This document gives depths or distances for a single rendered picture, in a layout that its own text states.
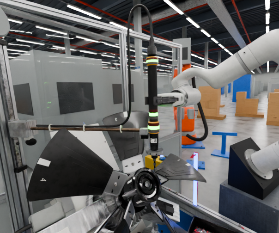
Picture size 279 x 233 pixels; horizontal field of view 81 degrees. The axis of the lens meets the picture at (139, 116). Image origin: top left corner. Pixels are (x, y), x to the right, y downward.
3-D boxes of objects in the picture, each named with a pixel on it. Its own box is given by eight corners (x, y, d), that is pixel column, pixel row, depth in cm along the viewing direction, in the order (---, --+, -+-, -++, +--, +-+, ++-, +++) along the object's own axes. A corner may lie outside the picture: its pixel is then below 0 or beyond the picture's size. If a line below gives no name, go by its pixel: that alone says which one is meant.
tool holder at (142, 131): (139, 155, 63) (138, 130, 62) (142, 148, 70) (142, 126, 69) (162, 156, 61) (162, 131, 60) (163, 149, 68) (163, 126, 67)
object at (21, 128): (8, 138, 76) (4, 120, 74) (21, 134, 82) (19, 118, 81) (26, 139, 73) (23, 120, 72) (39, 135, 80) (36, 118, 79)
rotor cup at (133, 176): (106, 191, 60) (122, 180, 52) (130, 167, 71) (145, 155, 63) (133, 223, 59) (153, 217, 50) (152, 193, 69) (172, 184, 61)
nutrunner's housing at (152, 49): (148, 159, 65) (145, 36, 57) (150, 156, 68) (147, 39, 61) (159, 160, 64) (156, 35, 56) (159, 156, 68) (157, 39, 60)
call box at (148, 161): (145, 169, 119) (144, 156, 117) (154, 165, 126) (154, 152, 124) (162, 177, 107) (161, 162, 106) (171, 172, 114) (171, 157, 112)
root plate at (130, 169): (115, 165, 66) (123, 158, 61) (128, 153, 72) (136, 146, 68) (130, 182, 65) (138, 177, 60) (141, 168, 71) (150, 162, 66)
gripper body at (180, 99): (187, 107, 70) (172, 109, 63) (167, 106, 78) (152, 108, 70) (187, 89, 69) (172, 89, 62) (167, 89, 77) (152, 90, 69)
